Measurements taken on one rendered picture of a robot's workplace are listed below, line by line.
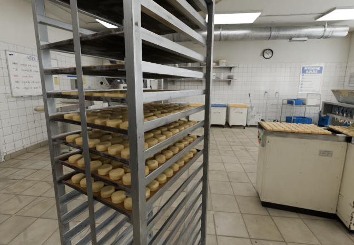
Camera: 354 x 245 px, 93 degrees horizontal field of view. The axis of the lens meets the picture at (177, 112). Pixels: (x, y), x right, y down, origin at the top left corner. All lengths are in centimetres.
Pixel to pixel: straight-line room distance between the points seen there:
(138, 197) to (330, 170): 202
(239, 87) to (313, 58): 240
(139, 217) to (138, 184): 10
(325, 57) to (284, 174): 555
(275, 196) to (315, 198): 36
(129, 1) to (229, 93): 573
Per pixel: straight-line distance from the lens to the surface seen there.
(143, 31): 53
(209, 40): 101
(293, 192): 230
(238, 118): 558
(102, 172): 68
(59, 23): 87
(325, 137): 217
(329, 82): 735
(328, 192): 239
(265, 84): 641
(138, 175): 50
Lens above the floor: 136
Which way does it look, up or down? 9 degrees down
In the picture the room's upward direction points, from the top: straight up
